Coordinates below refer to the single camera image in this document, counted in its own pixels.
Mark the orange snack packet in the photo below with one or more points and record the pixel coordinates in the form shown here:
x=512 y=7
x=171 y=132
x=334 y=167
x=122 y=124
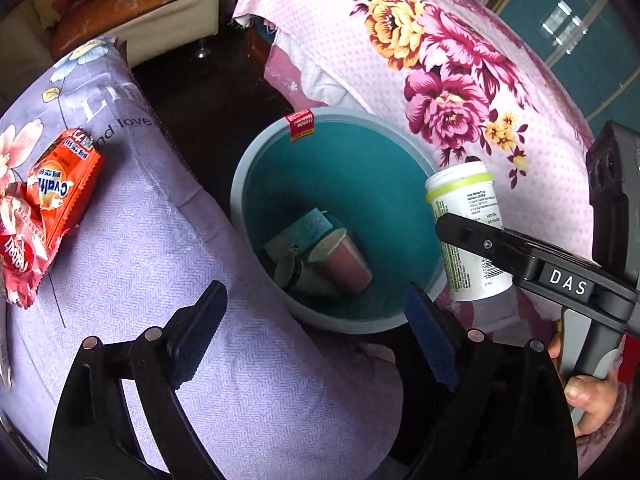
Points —
x=65 y=180

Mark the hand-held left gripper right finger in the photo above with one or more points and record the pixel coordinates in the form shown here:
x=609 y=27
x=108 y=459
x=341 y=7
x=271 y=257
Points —
x=430 y=335

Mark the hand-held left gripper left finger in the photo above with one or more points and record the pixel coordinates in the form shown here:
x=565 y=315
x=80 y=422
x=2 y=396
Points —
x=200 y=320

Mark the teal plastic bin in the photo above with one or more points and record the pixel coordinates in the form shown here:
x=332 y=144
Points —
x=360 y=170

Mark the person's right hand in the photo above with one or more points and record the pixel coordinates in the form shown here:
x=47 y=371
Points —
x=595 y=400

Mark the white plastic bottle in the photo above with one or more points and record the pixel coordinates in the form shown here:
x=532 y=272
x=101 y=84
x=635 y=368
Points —
x=465 y=185

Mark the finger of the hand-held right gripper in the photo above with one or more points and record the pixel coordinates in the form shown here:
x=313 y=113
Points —
x=480 y=242

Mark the pink floral blanket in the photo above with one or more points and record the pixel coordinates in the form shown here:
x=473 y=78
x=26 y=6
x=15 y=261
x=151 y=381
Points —
x=450 y=35

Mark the white sofa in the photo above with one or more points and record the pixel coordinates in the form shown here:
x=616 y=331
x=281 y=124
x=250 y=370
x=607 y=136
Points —
x=165 y=20

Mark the light blue carton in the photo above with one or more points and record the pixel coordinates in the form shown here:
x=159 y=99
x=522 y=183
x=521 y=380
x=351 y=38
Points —
x=310 y=225

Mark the red wafer packet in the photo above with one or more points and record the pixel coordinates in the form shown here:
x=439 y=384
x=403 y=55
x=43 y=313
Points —
x=20 y=260

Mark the pink paper cup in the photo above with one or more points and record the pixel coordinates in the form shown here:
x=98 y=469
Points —
x=345 y=265

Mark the purple floral cushion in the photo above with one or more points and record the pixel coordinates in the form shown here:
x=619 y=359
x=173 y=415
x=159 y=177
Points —
x=200 y=240

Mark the teal cabinet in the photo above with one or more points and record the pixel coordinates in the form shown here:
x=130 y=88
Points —
x=565 y=35

